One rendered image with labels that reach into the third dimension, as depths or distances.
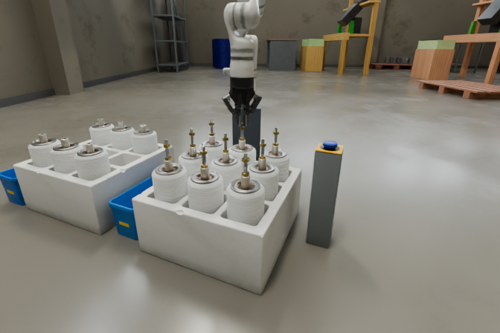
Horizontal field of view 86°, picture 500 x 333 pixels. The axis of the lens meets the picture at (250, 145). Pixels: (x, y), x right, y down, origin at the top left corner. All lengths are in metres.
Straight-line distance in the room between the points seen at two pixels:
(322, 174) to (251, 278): 0.33
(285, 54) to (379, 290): 6.97
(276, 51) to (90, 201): 6.85
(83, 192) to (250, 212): 0.55
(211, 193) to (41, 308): 0.47
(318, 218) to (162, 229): 0.45
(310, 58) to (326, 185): 6.70
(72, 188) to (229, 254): 0.56
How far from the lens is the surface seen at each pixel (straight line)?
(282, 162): 0.84
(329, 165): 0.76
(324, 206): 0.82
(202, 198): 0.70
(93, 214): 1.00
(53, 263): 0.99
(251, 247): 0.66
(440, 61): 6.54
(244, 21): 0.82
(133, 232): 0.95
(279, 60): 7.49
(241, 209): 0.65
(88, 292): 0.86
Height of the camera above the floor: 0.58
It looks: 20 degrees down
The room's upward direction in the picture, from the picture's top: 1 degrees clockwise
